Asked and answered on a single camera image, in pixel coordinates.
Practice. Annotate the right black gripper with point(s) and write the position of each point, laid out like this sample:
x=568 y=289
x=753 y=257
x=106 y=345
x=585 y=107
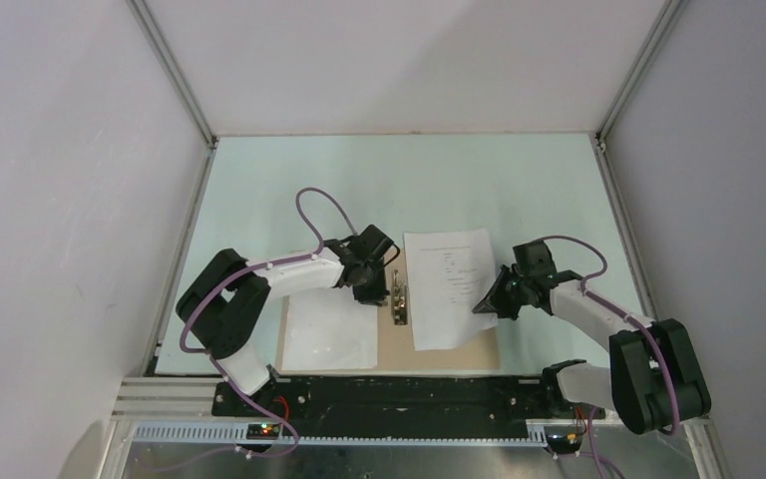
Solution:
x=494 y=302

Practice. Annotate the aluminium frame rail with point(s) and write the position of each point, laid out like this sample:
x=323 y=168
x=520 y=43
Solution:
x=165 y=398

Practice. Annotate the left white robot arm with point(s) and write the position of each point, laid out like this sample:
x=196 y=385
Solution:
x=223 y=305

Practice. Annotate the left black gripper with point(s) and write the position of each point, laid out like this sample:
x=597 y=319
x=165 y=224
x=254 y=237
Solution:
x=377 y=294

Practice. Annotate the printed white paper sheet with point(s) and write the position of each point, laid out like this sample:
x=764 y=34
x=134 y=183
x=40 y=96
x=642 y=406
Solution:
x=447 y=275

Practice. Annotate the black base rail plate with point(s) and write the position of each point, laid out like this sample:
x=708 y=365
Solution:
x=403 y=407

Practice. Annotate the right circuit board with wires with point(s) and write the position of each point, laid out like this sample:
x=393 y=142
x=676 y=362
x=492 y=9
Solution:
x=564 y=443

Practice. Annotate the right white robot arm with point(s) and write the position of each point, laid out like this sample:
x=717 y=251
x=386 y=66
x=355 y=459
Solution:
x=653 y=380

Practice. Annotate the metal folder clip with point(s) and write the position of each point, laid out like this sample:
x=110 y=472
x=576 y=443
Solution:
x=399 y=298

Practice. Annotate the brown cardboard folder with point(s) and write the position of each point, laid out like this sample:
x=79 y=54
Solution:
x=398 y=356

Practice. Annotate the left circuit board with LEDs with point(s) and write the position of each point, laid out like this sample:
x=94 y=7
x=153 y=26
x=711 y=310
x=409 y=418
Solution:
x=263 y=431

